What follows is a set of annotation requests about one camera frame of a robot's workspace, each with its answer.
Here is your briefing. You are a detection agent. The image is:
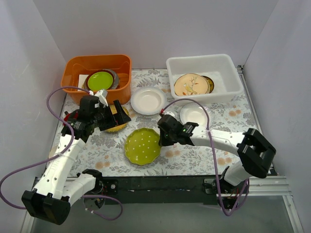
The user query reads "orange plastic bin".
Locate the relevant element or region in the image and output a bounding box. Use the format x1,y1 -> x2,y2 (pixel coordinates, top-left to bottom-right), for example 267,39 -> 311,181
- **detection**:
61,54 -> 132,104

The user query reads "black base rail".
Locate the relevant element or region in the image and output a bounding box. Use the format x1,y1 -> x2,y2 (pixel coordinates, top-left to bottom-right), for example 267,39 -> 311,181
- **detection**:
86,175 -> 218,205

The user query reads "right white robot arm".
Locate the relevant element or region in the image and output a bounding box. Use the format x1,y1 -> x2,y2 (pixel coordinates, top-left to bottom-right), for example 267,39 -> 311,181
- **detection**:
157,115 -> 276,193

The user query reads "white deep plate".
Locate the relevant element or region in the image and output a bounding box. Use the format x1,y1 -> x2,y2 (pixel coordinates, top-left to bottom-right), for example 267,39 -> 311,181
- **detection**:
179,103 -> 207,127
130,86 -> 167,115

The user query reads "black mug red inside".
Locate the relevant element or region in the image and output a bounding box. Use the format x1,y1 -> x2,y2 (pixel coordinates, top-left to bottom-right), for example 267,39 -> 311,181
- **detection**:
64,110 -> 78,121

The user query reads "round bamboo mat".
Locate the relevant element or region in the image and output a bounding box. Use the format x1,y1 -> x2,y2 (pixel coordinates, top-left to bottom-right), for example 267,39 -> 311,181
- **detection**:
105,105 -> 129,133

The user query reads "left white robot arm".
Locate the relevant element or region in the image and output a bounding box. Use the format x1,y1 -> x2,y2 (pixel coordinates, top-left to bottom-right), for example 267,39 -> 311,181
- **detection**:
21,95 -> 131,225

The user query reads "white card in bin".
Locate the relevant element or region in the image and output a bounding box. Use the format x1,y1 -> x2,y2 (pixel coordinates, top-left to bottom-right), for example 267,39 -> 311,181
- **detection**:
78,74 -> 88,90

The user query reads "white plastic bin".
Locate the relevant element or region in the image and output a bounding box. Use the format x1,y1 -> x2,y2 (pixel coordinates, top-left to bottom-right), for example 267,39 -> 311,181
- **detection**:
166,54 -> 243,103

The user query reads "yellow black patterned plate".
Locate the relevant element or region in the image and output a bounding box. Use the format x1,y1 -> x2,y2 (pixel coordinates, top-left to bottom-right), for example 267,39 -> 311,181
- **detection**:
202,75 -> 215,93

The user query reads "green dotted scalloped plate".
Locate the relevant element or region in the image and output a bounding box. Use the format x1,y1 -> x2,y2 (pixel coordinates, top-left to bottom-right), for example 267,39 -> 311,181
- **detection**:
124,128 -> 161,166

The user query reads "lime green round plate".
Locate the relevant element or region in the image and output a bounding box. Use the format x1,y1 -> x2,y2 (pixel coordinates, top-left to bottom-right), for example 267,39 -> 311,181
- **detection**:
87,71 -> 114,91

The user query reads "cream plate with bird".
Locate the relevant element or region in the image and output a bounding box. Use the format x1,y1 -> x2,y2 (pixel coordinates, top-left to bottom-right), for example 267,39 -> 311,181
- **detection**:
174,73 -> 210,96

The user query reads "small cream dish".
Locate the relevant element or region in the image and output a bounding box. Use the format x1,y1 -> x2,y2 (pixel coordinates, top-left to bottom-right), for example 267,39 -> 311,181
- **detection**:
49,146 -> 58,158

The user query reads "stack of dark plates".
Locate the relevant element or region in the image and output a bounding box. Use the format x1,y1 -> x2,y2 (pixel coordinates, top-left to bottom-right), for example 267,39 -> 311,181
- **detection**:
86,69 -> 120,90

